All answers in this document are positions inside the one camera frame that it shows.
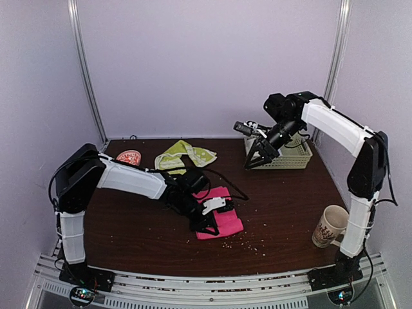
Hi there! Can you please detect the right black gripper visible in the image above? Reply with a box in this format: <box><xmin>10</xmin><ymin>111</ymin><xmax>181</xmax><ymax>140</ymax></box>
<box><xmin>245</xmin><ymin>117</ymin><xmax>303</xmax><ymax>170</ymax></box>

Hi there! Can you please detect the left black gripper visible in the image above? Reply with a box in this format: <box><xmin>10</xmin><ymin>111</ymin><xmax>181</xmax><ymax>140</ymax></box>
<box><xmin>177</xmin><ymin>192</ymin><xmax>219</xmax><ymax>235</ymax></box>

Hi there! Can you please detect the pink towel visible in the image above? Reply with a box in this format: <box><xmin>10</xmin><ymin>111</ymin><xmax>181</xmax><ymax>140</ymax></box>
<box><xmin>194</xmin><ymin>186</ymin><xmax>244</xmax><ymax>240</ymax></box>

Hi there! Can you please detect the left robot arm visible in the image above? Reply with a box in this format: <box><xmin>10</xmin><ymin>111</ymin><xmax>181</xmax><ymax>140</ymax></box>
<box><xmin>49</xmin><ymin>144</ymin><xmax>219</xmax><ymax>286</ymax></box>

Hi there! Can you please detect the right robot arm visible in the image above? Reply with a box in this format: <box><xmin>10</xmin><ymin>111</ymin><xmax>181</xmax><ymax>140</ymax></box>
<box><xmin>234</xmin><ymin>91</ymin><xmax>391</xmax><ymax>285</ymax></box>

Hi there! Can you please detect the green plastic basket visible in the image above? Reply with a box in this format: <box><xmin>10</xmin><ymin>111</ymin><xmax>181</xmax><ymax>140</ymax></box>
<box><xmin>253</xmin><ymin>133</ymin><xmax>313</xmax><ymax>170</ymax></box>

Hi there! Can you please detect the green patterned towel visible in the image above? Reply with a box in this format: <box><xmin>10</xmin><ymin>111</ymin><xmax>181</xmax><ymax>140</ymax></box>
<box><xmin>154</xmin><ymin>139</ymin><xmax>218</xmax><ymax>176</ymax></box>

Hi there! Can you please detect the cream mug red pattern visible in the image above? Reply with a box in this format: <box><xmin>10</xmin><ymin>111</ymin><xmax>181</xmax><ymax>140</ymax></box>
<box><xmin>312</xmin><ymin>205</ymin><xmax>349</xmax><ymax>248</ymax></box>

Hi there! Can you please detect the red patterned bowl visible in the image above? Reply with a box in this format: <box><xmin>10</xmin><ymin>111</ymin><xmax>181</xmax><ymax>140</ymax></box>
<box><xmin>116</xmin><ymin>149</ymin><xmax>142</xmax><ymax>166</ymax></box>

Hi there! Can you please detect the left circuit board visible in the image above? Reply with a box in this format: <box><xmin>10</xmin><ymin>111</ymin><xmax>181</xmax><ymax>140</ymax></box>
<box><xmin>69</xmin><ymin>286</ymin><xmax>96</xmax><ymax>307</ymax></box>

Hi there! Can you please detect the circuit board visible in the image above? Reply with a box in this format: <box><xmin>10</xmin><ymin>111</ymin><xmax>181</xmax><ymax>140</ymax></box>
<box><xmin>69</xmin><ymin>286</ymin><xmax>96</xmax><ymax>307</ymax></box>
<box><xmin>328</xmin><ymin>287</ymin><xmax>354</xmax><ymax>305</ymax></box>

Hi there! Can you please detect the right circuit board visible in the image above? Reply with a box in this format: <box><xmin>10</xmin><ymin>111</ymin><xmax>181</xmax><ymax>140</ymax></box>
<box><xmin>328</xmin><ymin>287</ymin><xmax>354</xmax><ymax>305</ymax></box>

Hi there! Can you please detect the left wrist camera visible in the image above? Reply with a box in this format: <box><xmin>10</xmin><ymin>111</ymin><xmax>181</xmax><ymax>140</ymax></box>
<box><xmin>202</xmin><ymin>197</ymin><xmax>234</xmax><ymax>215</ymax></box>

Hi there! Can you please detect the aluminium front rail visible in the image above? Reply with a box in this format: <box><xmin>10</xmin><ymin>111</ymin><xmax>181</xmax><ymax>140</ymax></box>
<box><xmin>32</xmin><ymin>254</ymin><xmax>387</xmax><ymax>309</ymax></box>

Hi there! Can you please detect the right aluminium corner post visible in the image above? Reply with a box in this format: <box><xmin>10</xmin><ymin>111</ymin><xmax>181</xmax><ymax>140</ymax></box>
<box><xmin>312</xmin><ymin>0</ymin><xmax>351</xmax><ymax>145</ymax></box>

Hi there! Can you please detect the aluminium corner post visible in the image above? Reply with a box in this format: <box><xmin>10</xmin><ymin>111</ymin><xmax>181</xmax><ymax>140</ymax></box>
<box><xmin>312</xmin><ymin>0</ymin><xmax>351</xmax><ymax>145</ymax></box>
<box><xmin>67</xmin><ymin>0</ymin><xmax>108</xmax><ymax>144</ymax></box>

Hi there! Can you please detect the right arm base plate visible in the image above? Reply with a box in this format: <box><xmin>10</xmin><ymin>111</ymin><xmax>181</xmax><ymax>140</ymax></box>
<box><xmin>307</xmin><ymin>266</ymin><xmax>364</xmax><ymax>291</ymax></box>

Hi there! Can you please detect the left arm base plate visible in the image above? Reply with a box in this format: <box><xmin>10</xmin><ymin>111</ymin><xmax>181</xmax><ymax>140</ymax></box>
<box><xmin>59</xmin><ymin>267</ymin><xmax>115</xmax><ymax>292</ymax></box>

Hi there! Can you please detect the left aluminium corner post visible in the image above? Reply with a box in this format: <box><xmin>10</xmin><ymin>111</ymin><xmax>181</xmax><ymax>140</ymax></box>
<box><xmin>67</xmin><ymin>0</ymin><xmax>108</xmax><ymax>144</ymax></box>

